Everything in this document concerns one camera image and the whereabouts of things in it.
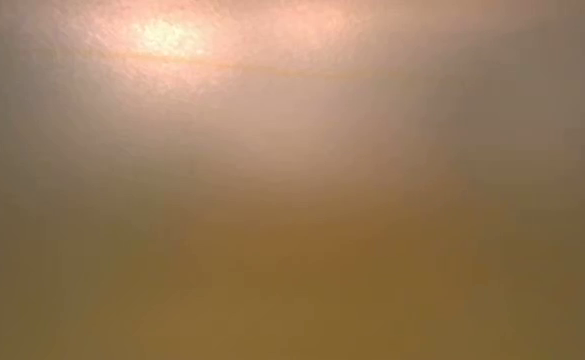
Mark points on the white table cover sheet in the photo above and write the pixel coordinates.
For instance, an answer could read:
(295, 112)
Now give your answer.
(292, 180)

